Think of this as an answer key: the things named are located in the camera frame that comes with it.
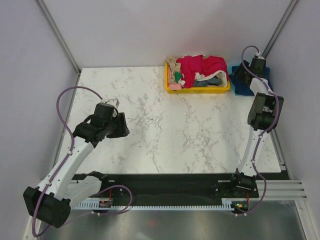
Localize yellow plastic bin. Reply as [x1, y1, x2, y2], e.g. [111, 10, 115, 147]
[164, 61, 231, 94]

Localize white slotted cable duct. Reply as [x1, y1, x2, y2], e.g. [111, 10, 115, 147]
[72, 197, 253, 211]

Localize grey blue garment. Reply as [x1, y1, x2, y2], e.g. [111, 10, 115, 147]
[193, 76, 223, 88]

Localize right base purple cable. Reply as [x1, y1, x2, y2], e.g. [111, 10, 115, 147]
[231, 172, 267, 218]

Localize right aluminium frame post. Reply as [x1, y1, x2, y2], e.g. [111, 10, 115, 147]
[257, 0, 300, 59]

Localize aluminium frame post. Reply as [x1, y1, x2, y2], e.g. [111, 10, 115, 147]
[257, 0, 300, 59]
[34, 0, 81, 77]

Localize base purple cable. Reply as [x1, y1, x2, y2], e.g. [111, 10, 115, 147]
[231, 172, 267, 218]
[91, 183, 133, 217]

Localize red t-shirt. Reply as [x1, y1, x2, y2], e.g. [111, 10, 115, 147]
[176, 55, 229, 89]

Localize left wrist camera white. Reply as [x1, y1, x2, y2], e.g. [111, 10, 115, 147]
[105, 98, 120, 108]

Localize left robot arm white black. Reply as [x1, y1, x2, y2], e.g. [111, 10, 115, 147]
[23, 98, 130, 228]

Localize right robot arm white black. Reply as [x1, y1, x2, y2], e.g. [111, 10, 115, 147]
[229, 55, 284, 198]

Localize navy blue printed t-shirt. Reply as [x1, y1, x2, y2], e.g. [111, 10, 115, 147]
[229, 62, 272, 97]

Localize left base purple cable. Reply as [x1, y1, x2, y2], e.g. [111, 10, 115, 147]
[91, 183, 133, 217]

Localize folded teal t-shirt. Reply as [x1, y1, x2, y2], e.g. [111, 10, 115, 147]
[227, 65, 238, 96]

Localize pink cloth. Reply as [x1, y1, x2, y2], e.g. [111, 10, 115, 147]
[168, 83, 182, 91]

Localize left aluminium frame post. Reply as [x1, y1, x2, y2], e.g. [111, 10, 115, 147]
[34, 0, 81, 77]

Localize beige white green shirt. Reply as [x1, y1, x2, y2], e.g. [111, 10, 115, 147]
[165, 56, 185, 87]

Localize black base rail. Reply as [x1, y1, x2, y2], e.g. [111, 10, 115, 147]
[98, 173, 259, 205]

